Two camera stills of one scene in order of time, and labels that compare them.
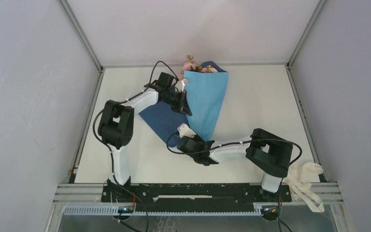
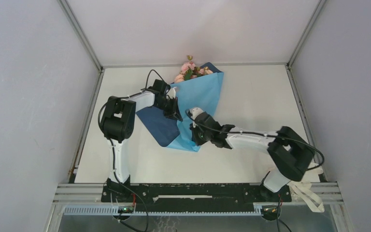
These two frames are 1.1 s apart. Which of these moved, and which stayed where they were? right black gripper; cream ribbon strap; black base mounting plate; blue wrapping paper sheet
Moved: right black gripper; blue wrapping paper sheet
Stayed: black base mounting plate; cream ribbon strap
